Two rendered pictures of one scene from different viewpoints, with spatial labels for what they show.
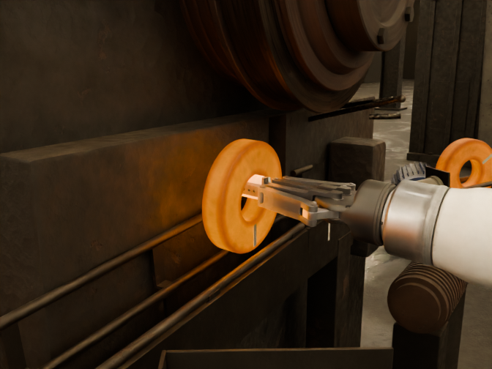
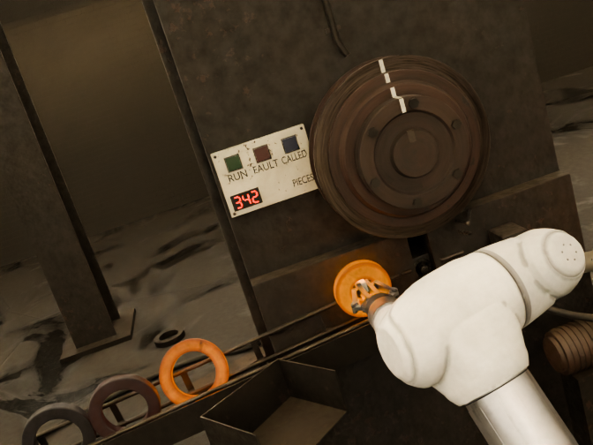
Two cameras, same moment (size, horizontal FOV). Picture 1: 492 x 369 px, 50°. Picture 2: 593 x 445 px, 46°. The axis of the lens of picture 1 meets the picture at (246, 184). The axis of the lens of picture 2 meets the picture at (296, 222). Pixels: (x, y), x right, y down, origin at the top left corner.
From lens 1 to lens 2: 1.47 m
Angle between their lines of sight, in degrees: 49
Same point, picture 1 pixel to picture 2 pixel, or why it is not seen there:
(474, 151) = not seen: outside the picture
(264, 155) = (365, 269)
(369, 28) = (399, 204)
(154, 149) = (313, 269)
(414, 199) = (373, 308)
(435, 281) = (563, 337)
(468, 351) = not seen: outside the picture
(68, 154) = (267, 280)
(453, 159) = not seen: outside the picture
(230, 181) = (339, 286)
